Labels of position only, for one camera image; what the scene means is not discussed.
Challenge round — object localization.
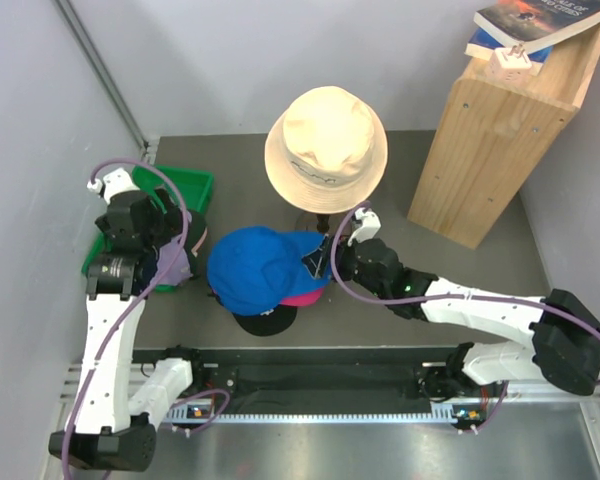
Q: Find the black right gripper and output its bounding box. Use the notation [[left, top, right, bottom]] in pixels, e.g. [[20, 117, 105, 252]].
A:
[[303, 233, 389, 300]]

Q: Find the magenta baseball cap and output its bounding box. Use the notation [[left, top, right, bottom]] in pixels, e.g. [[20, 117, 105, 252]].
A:
[[280, 287, 324, 308]]

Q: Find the lavender baseball cap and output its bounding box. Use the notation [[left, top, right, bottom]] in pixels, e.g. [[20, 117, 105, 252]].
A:
[[156, 237, 193, 290]]

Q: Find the blue baseball cap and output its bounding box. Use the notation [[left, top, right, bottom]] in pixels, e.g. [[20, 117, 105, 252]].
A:
[[207, 226, 329, 304]]

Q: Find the black baseball cap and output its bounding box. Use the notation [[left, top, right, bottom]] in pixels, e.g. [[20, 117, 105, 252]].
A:
[[210, 288, 298, 337]]

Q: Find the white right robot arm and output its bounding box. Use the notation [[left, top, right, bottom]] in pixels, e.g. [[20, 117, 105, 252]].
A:
[[302, 236, 600, 396]]

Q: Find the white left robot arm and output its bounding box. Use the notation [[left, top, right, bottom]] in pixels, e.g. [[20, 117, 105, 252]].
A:
[[48, 185, 207, 479]]

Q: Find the dark green baseball cap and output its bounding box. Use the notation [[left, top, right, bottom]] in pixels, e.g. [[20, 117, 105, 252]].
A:
[[184, 210, 208, 271]]

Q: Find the dark wooden hat stand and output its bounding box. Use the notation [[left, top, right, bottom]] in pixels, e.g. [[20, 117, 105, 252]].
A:
[[294, 212, 338, 235]]

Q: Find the green plastic tray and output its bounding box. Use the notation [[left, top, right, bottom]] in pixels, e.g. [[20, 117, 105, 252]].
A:
[[82, 164, 213, 295]]

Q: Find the cream bucket hat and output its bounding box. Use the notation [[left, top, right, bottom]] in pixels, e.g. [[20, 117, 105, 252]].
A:
[[264, 86, 389, 214]]

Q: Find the tall wooden shelf box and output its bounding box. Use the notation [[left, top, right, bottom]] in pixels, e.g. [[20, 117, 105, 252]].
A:
[[408, 24, 600, 248]]

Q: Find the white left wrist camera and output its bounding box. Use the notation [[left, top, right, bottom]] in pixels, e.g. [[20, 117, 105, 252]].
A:
[[87, 168, 138, 204]]

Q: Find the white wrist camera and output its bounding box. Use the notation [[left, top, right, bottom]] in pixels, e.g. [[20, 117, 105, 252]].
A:
[[87, 168, 138, 204], [347, 207, 381, 246]]

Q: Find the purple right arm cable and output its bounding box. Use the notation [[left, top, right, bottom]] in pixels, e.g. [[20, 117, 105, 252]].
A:
[[329, 200, 600, 386]]

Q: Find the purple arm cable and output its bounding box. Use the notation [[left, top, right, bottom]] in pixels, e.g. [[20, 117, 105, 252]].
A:
[[329, 200, 600, 386], [59, 158, 231, 480]]

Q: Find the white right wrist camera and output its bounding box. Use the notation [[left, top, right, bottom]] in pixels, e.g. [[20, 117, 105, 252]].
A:
[[347, 207, 381, 246]]

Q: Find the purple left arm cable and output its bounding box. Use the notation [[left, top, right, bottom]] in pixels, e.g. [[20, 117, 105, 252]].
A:
[[59, 158, 231, 480]]

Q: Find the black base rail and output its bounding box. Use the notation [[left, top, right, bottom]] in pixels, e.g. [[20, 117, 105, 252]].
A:
[[132, 346, 477, 400]]

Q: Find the grey cable duct strip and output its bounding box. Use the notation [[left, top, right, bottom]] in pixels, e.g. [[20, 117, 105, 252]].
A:
[[164, 403, 489, 424]]

